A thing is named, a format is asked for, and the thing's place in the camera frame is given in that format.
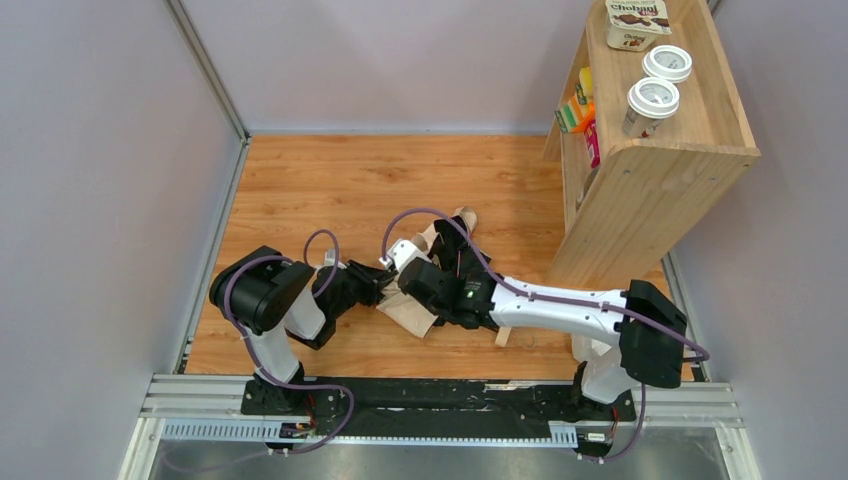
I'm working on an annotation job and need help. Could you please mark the black and beige folding umbrella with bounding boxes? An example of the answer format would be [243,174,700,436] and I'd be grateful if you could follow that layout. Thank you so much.
[377,207,512,348]

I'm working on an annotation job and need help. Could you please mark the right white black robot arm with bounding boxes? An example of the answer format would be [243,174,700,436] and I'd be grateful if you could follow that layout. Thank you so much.
[398,258,687,405]

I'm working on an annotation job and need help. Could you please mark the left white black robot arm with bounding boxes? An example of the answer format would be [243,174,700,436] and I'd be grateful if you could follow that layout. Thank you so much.
[209,246,394,415]

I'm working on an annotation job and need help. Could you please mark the crumpled white plastic bag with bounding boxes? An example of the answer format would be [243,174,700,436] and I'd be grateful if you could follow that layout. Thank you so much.
[571,334,622,366]

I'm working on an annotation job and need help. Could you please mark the pink package on shelf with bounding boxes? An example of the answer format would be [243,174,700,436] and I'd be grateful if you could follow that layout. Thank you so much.
[583,119,601,169]

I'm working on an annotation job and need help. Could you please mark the green orange sponge pack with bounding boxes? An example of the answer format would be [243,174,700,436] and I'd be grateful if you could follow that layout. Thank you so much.
[555,93,596,133]

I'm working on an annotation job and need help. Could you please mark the yellow green item on shelf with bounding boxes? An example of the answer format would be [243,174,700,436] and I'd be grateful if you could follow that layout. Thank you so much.
[575,67,594,105]

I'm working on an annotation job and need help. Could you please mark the wooden shelf unit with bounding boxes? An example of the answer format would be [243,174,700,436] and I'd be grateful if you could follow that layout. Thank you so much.
[542,1,760,290]

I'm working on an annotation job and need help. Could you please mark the near white lidded cup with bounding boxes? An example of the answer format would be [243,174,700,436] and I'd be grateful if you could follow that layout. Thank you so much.
[622,77,680,138]

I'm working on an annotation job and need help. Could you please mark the white lidded cup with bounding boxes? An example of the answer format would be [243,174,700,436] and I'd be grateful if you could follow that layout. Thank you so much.
[622,77,680,138]
[642,45,693,84]

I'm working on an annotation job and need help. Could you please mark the far white lidded cup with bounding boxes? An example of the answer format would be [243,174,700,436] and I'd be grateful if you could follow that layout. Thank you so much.
[642,45,693,84]

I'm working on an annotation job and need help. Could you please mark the Chobani yogurt cup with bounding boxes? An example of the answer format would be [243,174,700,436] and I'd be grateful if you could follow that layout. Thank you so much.
[605,0,672,52]

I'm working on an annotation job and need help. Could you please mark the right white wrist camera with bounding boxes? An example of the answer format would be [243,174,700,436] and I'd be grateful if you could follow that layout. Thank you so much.
[378,239,431,273]

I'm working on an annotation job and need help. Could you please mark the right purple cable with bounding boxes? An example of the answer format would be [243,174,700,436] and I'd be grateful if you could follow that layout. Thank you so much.
[380,207,711,463]

